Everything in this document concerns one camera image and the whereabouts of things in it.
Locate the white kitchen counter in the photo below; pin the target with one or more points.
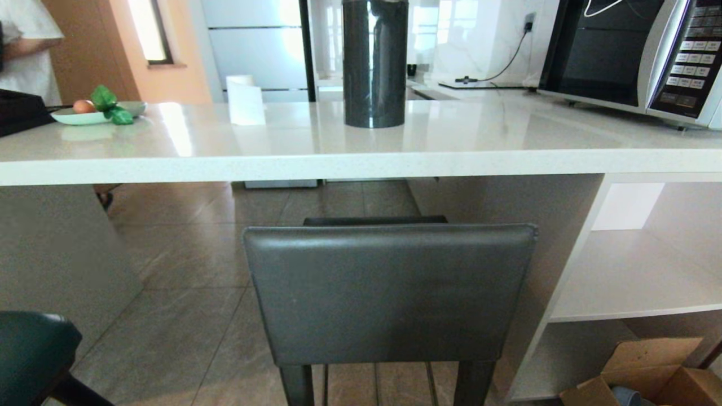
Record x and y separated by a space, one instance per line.
361 146

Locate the grey leather bar stool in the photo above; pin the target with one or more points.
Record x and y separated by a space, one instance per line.
389 293

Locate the tall dark grey cylinder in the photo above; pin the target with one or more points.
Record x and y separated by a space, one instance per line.
375 62

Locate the white paper roll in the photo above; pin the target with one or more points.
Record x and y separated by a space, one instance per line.
245 100

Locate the black flat device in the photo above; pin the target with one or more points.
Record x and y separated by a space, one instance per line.
479 85

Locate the green leafy vegetable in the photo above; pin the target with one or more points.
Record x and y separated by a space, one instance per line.
110 104

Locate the white shelf board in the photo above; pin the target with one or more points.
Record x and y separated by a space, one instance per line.
637 282

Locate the orange round fruit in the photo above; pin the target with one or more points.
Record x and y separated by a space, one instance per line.
83 106

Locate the pale green plate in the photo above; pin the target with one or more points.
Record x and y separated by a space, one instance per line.
76 117

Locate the silver black microwave oven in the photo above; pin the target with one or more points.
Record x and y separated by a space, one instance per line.
632 51

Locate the brown cardboard box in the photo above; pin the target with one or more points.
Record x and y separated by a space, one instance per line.
654 375

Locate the person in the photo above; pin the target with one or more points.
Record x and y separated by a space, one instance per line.
28 51

